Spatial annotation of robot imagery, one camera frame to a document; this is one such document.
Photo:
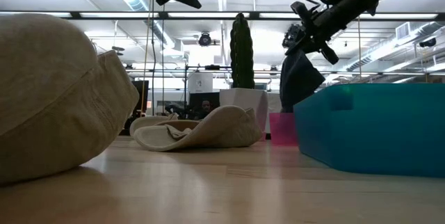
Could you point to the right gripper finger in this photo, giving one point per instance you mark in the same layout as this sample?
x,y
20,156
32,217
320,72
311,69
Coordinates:
x,y
298,47
295,33

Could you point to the blue denim cap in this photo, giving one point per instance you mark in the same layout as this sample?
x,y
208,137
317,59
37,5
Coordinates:
x,y
299,78

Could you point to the beige cap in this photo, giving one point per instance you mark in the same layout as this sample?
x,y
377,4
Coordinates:
x,y
222,126
52,95
146,121

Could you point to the black round ceiling lamp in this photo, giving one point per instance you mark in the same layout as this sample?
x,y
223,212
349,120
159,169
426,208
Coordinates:
x,y
205,39

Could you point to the green cactus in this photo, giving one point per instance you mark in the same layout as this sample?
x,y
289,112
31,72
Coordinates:
x,y
241,53

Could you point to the black overhead beam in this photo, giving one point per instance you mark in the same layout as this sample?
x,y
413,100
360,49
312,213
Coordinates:
x,y
104,15

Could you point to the red plastic tray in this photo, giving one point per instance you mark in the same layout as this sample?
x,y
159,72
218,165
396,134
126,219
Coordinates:
x,y
283,130

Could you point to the white sign board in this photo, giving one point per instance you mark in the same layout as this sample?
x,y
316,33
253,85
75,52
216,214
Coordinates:
x,y
200,83

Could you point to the teal plastic tray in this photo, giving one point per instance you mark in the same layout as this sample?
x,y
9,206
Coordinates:
x,y
365,130

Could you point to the person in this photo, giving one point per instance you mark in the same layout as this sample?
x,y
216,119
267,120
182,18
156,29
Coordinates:
x,y
206,107

